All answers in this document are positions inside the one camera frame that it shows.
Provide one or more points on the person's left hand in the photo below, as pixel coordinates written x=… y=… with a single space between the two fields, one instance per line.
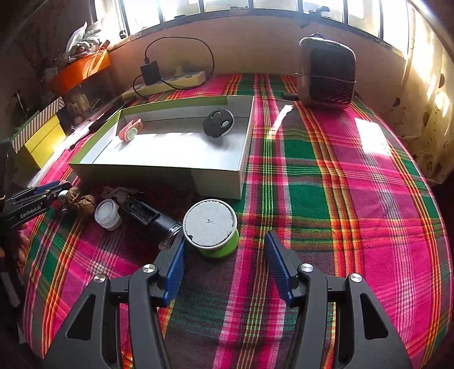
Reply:
x=22 y=248

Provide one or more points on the black round gadget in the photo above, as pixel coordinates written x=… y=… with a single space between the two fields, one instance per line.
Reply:
x=214 y=126

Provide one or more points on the pink green clip holder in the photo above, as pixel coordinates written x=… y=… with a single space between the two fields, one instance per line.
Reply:
x=127 y=129

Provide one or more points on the black charger adapter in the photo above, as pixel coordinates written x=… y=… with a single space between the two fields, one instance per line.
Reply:
x=150 y=72

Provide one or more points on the orange box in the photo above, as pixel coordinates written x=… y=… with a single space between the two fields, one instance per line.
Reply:
x=81 y=71

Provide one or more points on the white cardboard box green rim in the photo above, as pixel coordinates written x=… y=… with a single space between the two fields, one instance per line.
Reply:
x=170 y=152

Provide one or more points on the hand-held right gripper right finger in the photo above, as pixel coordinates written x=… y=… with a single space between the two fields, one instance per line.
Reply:
x=280 y=269

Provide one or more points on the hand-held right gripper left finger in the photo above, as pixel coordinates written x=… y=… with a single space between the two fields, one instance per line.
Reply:
x=175 y=269

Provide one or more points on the yellow box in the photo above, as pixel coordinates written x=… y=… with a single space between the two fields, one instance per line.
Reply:
x=42 y=142

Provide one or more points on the cream power strip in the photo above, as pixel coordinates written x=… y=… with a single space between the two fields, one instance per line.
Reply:
x=129 y=95
x=186 y=80

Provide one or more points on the white plastic bag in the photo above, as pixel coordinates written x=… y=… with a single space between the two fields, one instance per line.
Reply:
x=83 y=39

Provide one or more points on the brown walnut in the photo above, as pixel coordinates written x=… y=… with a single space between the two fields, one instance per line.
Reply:
x=72 y=198
x=87 y=204

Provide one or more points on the window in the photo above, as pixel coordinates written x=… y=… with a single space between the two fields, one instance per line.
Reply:
x=248 y=9

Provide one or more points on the plaid blanket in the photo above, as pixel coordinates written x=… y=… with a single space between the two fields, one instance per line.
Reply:
x=337 y=213

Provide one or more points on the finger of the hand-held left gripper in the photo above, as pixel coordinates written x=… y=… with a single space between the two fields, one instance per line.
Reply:
x=53 y=187
x=32 y=212

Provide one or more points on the striped box lid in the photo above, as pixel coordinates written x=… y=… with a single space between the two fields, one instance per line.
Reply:
x=39 y=117

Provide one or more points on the small fan heater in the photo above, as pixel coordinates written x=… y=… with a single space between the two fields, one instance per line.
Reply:
x=330 y=74

